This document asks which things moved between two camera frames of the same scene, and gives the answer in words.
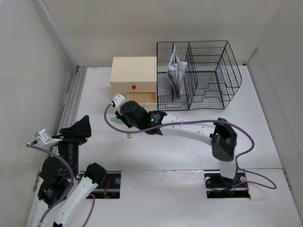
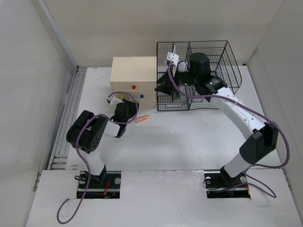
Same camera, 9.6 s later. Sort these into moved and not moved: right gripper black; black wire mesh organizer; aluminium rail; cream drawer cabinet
Moved: right gripper black
Not moved: black wire mesh organizer; aluminium rail; cream drawer cabinet
